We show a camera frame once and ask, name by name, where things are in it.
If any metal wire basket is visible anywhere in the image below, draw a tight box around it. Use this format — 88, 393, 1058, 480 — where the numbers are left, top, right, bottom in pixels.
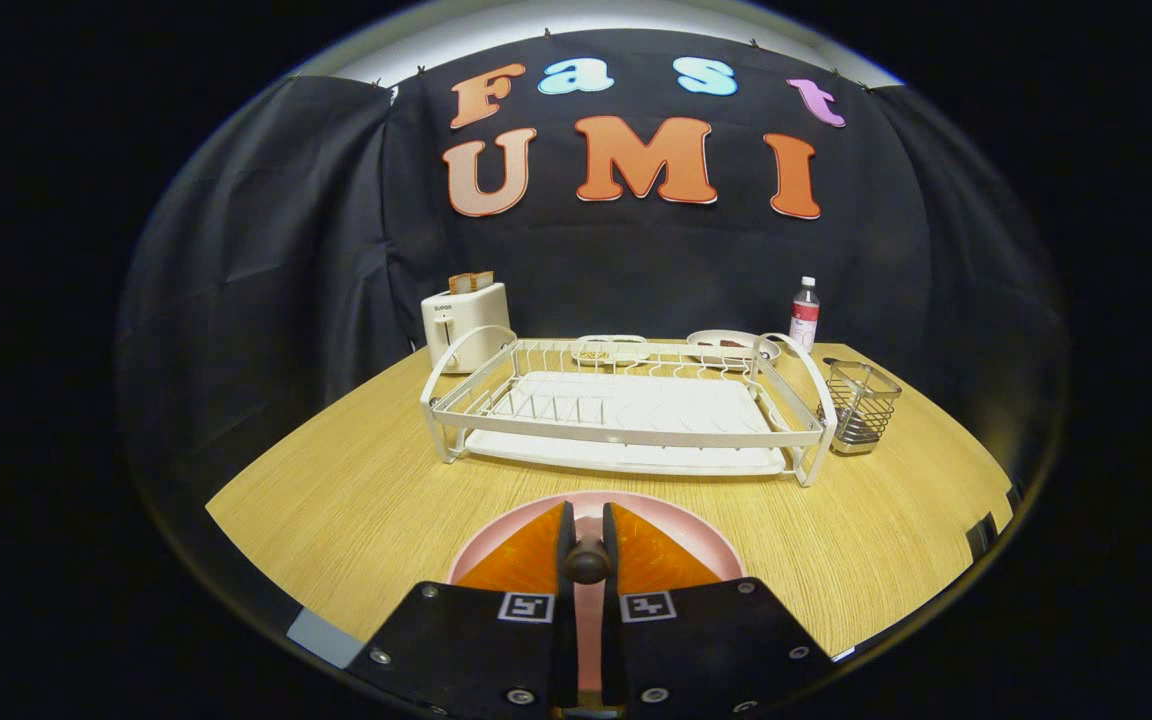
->
822, 359, 903, 457

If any grey tape patch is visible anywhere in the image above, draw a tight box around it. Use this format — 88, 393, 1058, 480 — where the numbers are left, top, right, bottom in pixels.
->
286, 607, 365, 669

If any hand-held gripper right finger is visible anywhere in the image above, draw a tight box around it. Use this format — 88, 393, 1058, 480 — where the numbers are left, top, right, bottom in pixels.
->
601, 501, 837, 717

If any white dish rack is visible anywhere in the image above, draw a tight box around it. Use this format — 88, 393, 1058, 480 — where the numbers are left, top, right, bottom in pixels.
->
420, 325, 839, 488

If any small white dish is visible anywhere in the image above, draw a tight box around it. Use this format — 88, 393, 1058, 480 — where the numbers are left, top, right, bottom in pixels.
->
573, 335, 652, 367

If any white toaster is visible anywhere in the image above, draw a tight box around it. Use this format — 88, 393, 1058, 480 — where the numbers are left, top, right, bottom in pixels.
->
421, 282, 517, 375

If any pink plate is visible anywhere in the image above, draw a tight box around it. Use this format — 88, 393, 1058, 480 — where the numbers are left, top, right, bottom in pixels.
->
447, 490, 745, 693

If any white plate with meat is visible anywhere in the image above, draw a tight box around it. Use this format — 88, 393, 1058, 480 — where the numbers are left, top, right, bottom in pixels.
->
686, 330, 782, 363

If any spoon with brown handle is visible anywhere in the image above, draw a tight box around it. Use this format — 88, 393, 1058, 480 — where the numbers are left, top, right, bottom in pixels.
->
562, 537, 613, 586

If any clear bottle with red label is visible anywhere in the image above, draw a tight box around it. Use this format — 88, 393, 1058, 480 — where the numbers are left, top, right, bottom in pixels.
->
789, 277, 821, 353

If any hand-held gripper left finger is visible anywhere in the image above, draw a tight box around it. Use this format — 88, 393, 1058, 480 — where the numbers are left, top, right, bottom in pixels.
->
346, 501, 578, 717

